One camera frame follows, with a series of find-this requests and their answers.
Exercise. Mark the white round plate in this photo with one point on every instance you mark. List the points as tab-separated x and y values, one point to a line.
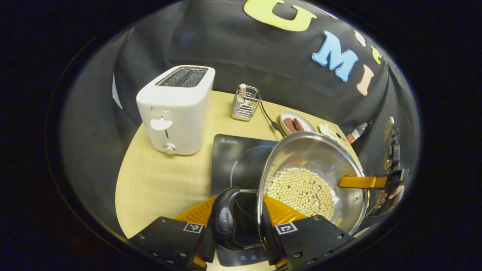
308	122

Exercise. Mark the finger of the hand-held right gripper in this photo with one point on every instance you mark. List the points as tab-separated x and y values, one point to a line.
361	181

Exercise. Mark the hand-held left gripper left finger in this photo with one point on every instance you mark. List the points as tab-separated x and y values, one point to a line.
169	237

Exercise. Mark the pink stick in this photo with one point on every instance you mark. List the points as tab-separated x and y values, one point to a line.
243	90

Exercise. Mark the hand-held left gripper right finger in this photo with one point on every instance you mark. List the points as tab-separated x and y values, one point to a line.
312	237

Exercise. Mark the brown meat piece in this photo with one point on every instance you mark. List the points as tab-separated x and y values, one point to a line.
298	124
289	125

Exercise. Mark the stainless steel pot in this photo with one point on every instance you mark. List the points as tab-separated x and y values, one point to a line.
312	154

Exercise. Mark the red label plastic bottle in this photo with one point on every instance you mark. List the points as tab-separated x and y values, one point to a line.
357	132

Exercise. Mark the black induction cooktop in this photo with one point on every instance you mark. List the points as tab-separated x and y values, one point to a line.
235	162

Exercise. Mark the white toaster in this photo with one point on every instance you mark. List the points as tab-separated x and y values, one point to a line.
177	109

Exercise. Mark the pile of soybeans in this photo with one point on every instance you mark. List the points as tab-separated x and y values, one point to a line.
301	192

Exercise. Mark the black backdrop cloth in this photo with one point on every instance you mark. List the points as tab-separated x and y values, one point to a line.
226	49

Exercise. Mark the white divided dish with beans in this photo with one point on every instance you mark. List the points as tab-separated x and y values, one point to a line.
327	132

